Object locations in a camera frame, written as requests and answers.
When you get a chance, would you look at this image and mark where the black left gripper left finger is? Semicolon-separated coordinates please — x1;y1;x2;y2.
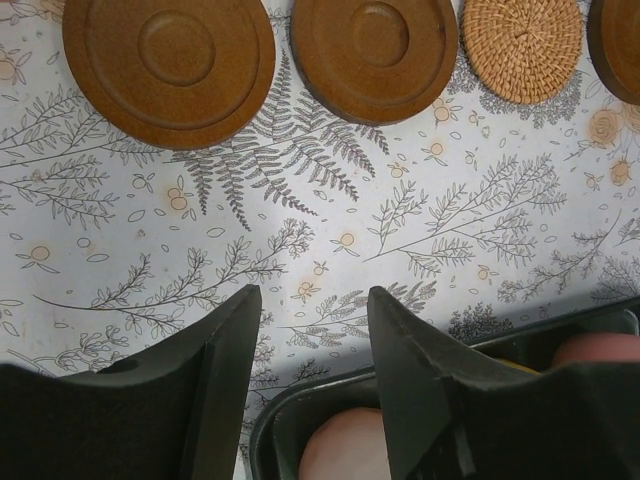
1;285;262;479

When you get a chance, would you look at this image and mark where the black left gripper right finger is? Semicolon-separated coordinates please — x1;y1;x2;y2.
367;287;639;479

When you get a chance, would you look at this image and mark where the pink mug cream inside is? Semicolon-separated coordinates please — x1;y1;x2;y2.
551;333;640;369

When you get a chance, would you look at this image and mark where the brown wooden coaster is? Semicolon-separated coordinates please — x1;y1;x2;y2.
587;0;639;105
62;0;276;150
290;0;458;126

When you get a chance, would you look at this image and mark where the woven rattan coaster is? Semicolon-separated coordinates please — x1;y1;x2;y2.
462;0;583;105

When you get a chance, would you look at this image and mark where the black serving tray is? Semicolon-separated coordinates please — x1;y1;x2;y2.
249;299;639;479

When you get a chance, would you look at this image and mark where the light pink mug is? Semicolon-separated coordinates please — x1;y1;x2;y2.
298;407;391;480

